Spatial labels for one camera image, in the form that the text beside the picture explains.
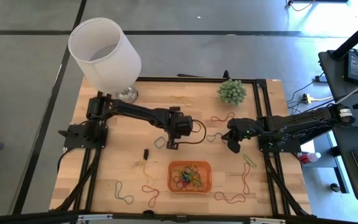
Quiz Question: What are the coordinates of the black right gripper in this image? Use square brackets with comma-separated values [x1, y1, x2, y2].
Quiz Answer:
[221, 117, 263, 154]

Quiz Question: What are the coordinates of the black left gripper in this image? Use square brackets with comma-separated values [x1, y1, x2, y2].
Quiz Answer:
[165, 108, 195, 151]

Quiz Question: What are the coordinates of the dark blue-grey rubber band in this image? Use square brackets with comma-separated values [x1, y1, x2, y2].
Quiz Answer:
[206, 132, 227, 144]

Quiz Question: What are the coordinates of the yellow-green rubber band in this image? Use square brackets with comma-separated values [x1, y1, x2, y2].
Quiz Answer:
[242, 154, 258, 169]

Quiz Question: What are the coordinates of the red rubber band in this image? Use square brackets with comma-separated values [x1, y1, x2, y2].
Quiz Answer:
[172, 174, 186, 191]
[213, 190, 247, 205]
[241, 162, 251, 196]
[141, 185, 160, 208]
[210, 112, 236, 123]

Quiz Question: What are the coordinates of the blue rubber band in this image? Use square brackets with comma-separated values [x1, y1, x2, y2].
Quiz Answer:
[180, 172, 195, 186]

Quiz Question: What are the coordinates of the yellow rubber band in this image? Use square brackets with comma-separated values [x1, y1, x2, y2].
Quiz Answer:
[168, 94, 195, 108]

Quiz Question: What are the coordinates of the grey rubber band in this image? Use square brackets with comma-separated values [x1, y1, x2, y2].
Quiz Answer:
[153, 136, 167, 149]

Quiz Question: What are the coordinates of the orange plastic bin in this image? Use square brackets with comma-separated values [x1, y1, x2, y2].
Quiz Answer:
[167, 160, 213, 194]

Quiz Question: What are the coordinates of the green rubber band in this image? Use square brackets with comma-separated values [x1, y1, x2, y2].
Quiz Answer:
[190, 175, 204, 190]

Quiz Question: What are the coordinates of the teal rubber band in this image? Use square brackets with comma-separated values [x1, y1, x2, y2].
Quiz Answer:
[114, 180, 135, 205]

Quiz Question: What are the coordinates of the green spiky plant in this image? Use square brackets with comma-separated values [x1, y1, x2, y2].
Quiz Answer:
[217, 78, 247, 107]

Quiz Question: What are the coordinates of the clear bottle red cap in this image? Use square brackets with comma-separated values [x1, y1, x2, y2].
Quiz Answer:
[299, 151, 322, 165]

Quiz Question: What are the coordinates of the white power strip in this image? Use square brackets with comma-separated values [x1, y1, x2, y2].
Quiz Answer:
[301, 93, 315, 105]

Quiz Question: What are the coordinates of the white table lamp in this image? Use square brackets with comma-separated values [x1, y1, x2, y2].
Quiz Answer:
[68, 17, 142, 105]

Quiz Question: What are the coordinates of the black desk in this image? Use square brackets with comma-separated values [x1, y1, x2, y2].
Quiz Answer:
[318, 49, 358, 202]

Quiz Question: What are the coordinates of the black power adapter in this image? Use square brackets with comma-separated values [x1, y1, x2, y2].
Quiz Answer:
[343, 51, 358, 85]

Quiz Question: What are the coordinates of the black pole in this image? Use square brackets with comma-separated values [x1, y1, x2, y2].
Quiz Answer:
[330, 14, 358, 62]

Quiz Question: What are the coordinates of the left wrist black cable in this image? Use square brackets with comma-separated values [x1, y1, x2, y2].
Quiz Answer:
[183, 119, 207, 146]

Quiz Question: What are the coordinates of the yellow cable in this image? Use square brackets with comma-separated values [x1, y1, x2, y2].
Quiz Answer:
[136, 157, 157, 187]

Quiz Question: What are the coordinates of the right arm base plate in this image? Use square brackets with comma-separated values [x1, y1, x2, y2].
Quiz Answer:
[257, 129, 302, 154]

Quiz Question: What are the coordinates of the black aluminium frame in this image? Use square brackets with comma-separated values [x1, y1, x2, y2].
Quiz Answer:
[48, 70, 316, 224]

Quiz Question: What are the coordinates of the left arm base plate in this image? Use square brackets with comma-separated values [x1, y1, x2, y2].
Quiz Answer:
[58, 122, 109, 149]

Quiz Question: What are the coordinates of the white cable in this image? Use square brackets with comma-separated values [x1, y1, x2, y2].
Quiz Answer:
[334, 75, 358, 105]

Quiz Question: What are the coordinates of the black floor cable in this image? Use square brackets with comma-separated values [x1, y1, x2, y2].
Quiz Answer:
[286, 0, 318, 12]

